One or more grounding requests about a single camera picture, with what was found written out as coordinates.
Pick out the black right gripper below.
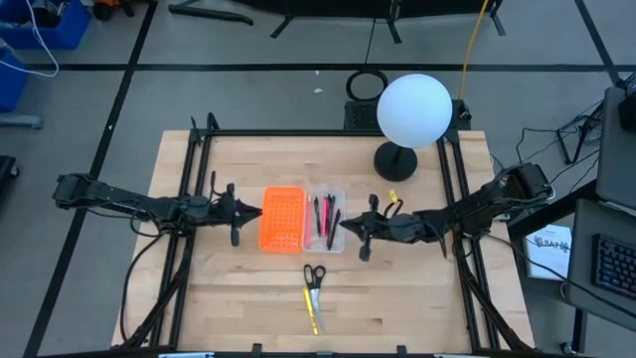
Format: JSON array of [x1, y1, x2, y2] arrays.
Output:
[[340, 194, 401, 263]]

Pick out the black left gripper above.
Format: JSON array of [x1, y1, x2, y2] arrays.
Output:
[[214, 182, 263, 249]]

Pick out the black gel pen rubber grip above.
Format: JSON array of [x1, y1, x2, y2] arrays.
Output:
[[326, 208, 342, 252]]

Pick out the orange plastic box lid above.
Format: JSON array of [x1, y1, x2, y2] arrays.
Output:
[[258, 185, 306, 255]]

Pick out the clear plastic supply box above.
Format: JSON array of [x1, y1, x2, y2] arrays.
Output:
[[302, 187, 347, 255]]

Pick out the black-handled scissors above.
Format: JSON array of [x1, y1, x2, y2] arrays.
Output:
[[302, 264, 328, 333]]

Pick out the yellow highlighter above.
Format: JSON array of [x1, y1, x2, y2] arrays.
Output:
[[302, 285, 320, 336]]

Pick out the black vented box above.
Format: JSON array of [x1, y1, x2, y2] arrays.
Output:
[[343, 100, 383, 132]]

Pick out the small black box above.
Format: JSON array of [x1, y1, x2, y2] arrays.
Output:
[[449, 98, 472, 132]]

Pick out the white globe lamp black base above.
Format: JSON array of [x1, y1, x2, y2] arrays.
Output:
[[373, 73, 454, 183]]

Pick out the white paper with logo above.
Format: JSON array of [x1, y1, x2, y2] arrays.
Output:
[[524, 224, 572, 281]]

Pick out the black partition screen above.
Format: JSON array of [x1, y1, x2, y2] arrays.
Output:
[[167, 0, 507, 45]]

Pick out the grey desk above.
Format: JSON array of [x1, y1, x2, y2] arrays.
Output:
[[560, 197, 636, 319]]

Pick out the grey metal bar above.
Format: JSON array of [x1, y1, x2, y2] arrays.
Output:
[[0, 113, 45, 130]]

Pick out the large blue plastic bin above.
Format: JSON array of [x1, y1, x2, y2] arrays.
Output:
[[0, 0, 92, 51]]

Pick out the black keyboard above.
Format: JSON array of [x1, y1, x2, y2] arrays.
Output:
[[590, 233, 636, 301]]

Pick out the grey side table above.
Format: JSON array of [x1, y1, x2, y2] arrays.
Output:
[[594, 85, 636, 210]]

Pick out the small blue plastic bin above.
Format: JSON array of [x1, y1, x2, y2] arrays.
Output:
[[0, 47, 30, 113]]

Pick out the black aluminium rig frame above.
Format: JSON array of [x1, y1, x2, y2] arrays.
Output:
[[118, 111, 536, 358]]

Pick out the black cable ring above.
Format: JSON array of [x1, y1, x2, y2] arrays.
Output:
[[345, 69, 391, 102]]

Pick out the yellow cable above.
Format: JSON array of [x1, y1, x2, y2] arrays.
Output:
[[458, 0, 491, 99]]

